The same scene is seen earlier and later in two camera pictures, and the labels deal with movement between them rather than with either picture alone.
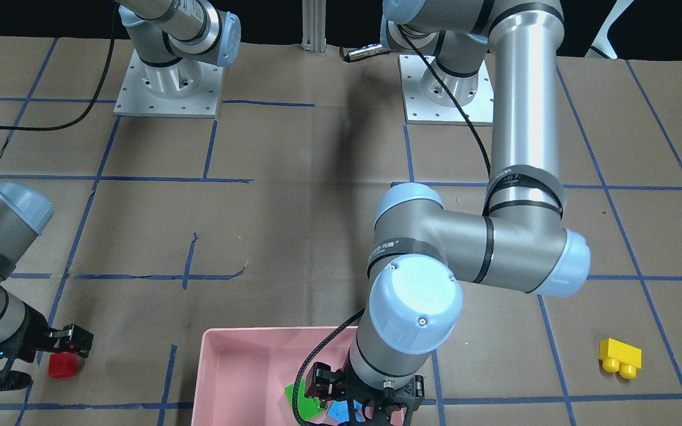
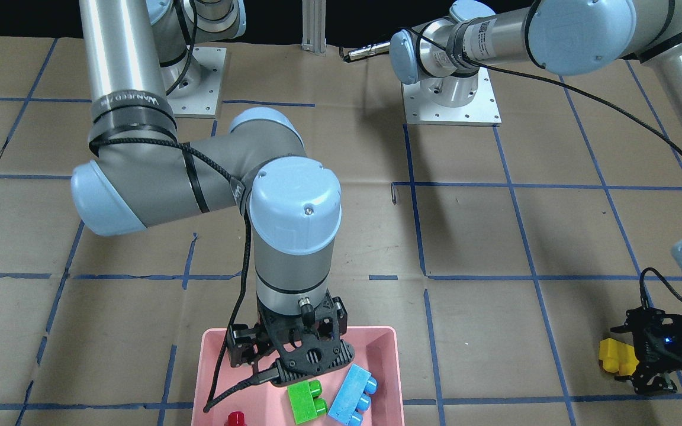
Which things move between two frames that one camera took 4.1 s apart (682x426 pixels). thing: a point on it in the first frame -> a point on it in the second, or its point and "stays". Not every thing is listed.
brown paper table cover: x=167 y=226 stays
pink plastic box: x=241 y=373 stays
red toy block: x=62 y=365 -> x=236 y=418
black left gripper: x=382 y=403 -> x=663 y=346
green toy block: x=308 y=407 stays
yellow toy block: x=619 y=357 stays
